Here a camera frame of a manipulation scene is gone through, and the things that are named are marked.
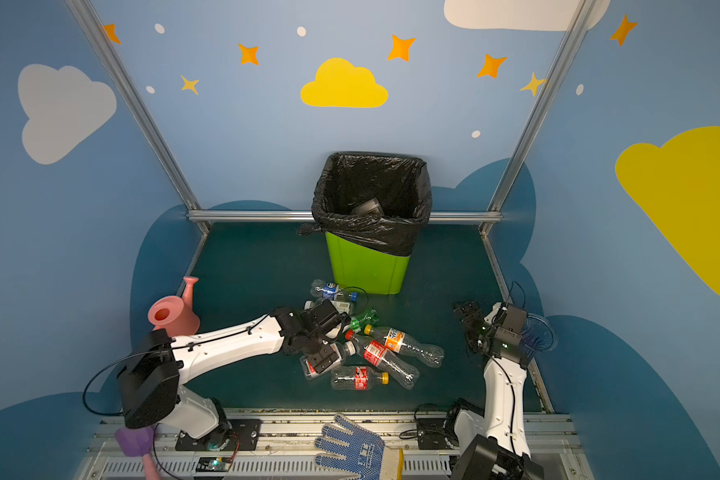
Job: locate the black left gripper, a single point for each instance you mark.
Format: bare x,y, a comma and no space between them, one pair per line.
315,351

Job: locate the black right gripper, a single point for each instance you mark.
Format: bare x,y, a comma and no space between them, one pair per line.
472,327

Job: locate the pink label bottle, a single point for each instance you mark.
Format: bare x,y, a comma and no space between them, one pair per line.
327,359

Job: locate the cream label bottle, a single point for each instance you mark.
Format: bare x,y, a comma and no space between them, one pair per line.
370,207

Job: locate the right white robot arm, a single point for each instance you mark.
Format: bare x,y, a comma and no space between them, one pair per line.
492,442

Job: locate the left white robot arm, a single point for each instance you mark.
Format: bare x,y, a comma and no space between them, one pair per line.
152,379

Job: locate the green bin black liner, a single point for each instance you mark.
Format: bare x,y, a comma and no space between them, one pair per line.
371,253

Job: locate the clear blue plastic cup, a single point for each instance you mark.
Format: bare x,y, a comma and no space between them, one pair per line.
537,334

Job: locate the clear bottle blue cap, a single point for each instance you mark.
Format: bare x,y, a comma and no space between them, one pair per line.
331,291

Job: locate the small bottle yellow cap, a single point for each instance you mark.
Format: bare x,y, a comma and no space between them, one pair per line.
358,378

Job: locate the green sprite bottle centre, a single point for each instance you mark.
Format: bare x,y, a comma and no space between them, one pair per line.
359,322

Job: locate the orange label long bottle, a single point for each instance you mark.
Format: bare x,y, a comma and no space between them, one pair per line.
406,345

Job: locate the long bottle red label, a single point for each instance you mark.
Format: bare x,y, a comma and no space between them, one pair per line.
384,359

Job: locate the pink plastic watering can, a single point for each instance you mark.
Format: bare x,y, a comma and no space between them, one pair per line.
175,314

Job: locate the blue dotted work glove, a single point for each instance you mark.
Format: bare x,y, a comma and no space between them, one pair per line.
347,447

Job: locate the left aluminium post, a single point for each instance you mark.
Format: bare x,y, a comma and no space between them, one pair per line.
89,22

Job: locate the aluminium corner post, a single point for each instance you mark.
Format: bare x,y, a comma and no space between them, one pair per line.
556,74

